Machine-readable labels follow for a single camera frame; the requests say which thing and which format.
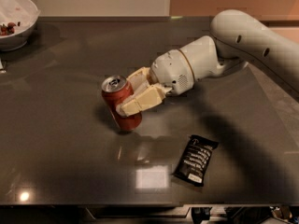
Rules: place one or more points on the red berries in bowl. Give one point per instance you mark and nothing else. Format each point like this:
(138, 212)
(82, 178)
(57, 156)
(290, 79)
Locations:
(9, 28)

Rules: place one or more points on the white bowl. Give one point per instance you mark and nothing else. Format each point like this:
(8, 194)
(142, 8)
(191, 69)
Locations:
(18, 39)

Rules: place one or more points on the black snack bar wrapper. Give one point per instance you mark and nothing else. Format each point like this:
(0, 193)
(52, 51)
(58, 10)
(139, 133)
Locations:
(194, 161)

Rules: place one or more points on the white napkin in bowl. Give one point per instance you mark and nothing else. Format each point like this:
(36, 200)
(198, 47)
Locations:
(23, 11)

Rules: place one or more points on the red coke can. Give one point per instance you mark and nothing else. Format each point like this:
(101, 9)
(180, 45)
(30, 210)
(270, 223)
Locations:
(115, 90)

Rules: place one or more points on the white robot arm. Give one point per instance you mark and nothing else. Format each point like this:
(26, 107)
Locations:
(235, 40)

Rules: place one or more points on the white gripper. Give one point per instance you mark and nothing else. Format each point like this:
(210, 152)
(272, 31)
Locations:
(171, 70)

